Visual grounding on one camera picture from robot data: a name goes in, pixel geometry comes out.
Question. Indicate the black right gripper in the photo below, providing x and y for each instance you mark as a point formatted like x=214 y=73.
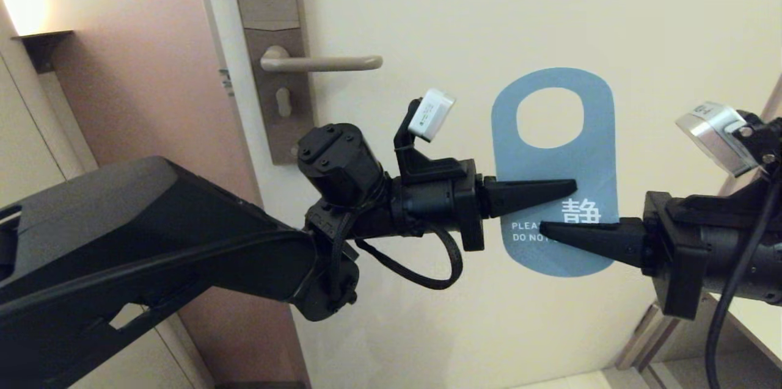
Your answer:
x=702 y=261

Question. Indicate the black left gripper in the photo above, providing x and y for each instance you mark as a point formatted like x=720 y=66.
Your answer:
x=434 y=209

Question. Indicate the blue door hanger sign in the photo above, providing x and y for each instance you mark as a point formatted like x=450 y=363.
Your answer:
x=580 y=169

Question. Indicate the white room door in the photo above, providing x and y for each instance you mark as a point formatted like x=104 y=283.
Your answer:
x=489 y=10

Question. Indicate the white shelf board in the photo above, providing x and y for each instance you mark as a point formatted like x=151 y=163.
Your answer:
x=757 y=328

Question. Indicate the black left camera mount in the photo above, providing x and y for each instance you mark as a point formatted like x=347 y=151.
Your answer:
x=427 y=169

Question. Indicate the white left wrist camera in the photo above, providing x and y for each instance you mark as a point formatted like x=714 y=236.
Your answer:
x=431 y=115

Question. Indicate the wall lamp with shelf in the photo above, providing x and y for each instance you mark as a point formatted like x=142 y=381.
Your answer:
x=43 y=46

